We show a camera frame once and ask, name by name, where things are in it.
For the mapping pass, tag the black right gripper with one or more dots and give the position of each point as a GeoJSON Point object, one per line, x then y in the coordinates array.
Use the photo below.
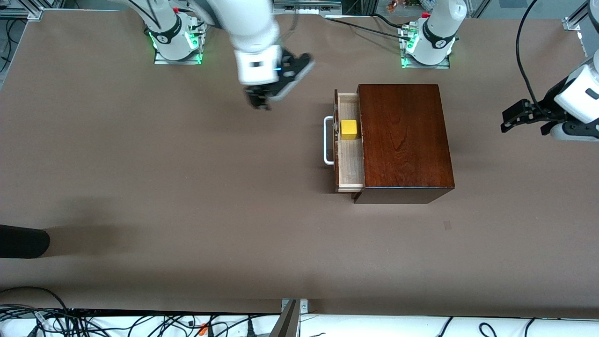
{"type": "Point", "coordinates": [259, 96]}

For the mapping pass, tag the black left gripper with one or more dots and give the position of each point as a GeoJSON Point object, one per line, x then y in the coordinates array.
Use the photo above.
{"type": "Point", "coordinates": [545, 107]}

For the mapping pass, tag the yellow block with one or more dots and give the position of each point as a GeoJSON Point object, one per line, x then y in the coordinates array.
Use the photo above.
{"type": "Point", "coordinates": [349, 128]}

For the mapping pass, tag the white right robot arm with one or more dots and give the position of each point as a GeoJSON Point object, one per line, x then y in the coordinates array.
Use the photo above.
{"type": "Point", "coordinates": [248, 28]}

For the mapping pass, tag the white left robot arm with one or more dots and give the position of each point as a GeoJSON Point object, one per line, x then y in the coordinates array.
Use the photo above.
{"type": "Point", "coordinates": [437, 32]}

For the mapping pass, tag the grey power strip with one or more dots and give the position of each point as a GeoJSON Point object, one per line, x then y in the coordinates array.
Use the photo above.
{"type": "Point", "coordinates": [304, 4]}

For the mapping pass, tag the dark brown wooden cabinet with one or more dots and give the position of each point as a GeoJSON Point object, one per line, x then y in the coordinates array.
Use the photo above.
{"type": "Point", "coordinates": [407, 140]}

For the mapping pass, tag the black cylinder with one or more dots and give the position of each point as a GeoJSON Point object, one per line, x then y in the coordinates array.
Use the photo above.
{"type": "Point", "coordinates": [23, 241]}

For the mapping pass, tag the aluminium mount post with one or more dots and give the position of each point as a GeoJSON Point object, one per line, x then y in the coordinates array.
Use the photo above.
{"type": "Point", "coordinates": [288, 323]}

